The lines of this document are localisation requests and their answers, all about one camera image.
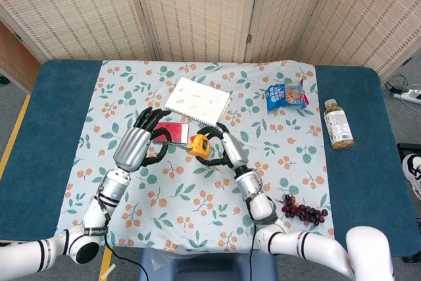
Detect blue biscuit snack packet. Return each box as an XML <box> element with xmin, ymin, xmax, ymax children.
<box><xmin>264</xmin><ymin>79</ymin><xmax>310</xmax><ymax>113</ymax></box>

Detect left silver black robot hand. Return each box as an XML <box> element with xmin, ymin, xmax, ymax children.
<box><xmin>112</xmin><ymin>107</ymin><xmax>172</xmax><ymax>173</ymax></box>

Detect black and white sneaker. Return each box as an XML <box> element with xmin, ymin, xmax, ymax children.
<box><xmin>402</xmin><ymin>153</ymin><xmax>421</xmax><ymax>200</ymax></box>

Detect yellow tape measure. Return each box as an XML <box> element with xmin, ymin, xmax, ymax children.
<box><xmin>151</xmin><ymin>134</ymin><xmax>225</xmax><ymax>174</ymax></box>

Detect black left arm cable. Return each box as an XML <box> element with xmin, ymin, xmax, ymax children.
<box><xmin>97</xmin><ymin>192</ymin><xmax>147</xmax><ymax>281</ymax></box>

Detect white power strip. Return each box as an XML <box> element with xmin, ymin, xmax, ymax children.
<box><xmin>393</xmin><ymin>88</ymin><xmax>421</xmax><ymax>104</ymax></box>

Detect tea bottle with white label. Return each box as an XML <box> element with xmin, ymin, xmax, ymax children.
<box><xmin>323</xmin><ymin>99</ymin><xmax>355</xmax><ymax>151</ymax></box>

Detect black box on floor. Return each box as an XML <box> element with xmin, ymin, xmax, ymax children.
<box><xmin>397</xmin><ymin>142</ymin><xmax>421</xmax><ymax>159</ymax></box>

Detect thin cables by power strip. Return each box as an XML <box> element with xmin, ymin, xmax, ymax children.
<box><xmin>384</xmin><ymin>73</ymin><xmax>412</xmax><ymax>95</ymax></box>

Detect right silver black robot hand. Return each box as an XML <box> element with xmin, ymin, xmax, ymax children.
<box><xmin>194</xmin><ymin>122</ymin><xmax>250</xmax><ymax>168</ymax></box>

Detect bunch of purple grapes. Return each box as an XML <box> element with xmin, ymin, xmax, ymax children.
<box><xmin>275</xmin><ymin>194</ymin><xmax>329</xmax><ymax>226</ymax></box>

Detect white spiral notebook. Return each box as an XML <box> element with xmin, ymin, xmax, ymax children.
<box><xmin>164</xmin><ymin>76</ymin><xmax>232</xmax><ymax>128</ymax></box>

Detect bamboo folding screen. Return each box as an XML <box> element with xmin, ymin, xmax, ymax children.
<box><xmin>0</xmin><ymin>0</ymin><xmax>421</xmax><ymax>76</ymax></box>

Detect red ink pad box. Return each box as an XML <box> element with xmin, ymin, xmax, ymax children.
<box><xmin>153</xmin><ymin>122</ymin><xmax>191</xmax><ymax>145</ymax></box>

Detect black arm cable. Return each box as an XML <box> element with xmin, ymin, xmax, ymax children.
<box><xmin>248</xmin><ymin>221</ymin><xmax>258</xmax><ymax>281</ymax></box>
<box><xmin>97</xmin><ymin>192</ymin><xmax>147</xmax><ymax>281</ymax></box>

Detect brown wooden cabinet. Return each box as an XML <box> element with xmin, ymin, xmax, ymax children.
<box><xmin>0</xmin><ymin>20</ymin><xmax>42</xmax><ymax>94</ymax></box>

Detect beige paper strip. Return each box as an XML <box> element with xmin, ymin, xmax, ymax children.
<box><xmin>100</xmin><ymin>263</ymin><xmax>116</xmax><ymax>280</ymax></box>

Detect floral leaf print tablecloth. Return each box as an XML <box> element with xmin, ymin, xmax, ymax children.
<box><xmin>52</xmin><ymin>59</ymin><xmax>336</xmax><ymax>255</ymax></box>

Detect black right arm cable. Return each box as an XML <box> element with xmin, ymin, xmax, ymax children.
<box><xmin>248</xmin><ymin>221</ymin><xmax>258</xmax><ymax>281</ymax></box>

